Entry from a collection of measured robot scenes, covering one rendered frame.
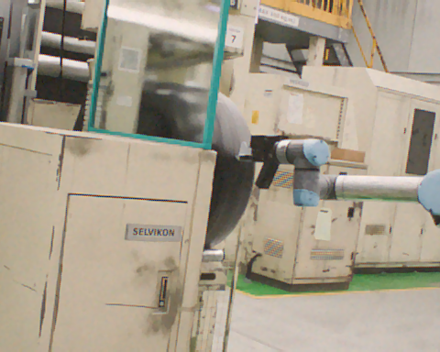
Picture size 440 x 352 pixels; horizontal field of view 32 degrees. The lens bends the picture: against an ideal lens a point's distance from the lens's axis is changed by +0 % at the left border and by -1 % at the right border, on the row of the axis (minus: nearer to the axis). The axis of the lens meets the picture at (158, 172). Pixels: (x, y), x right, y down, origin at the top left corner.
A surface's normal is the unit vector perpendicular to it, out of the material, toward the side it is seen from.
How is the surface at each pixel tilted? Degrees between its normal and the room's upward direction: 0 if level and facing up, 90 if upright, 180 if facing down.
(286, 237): 90
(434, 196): 83
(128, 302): 90
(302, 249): 90
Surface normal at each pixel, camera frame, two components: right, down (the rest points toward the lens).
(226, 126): 0.54, -0.46
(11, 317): -0.82, -0.07
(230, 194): 0.53, 0.29
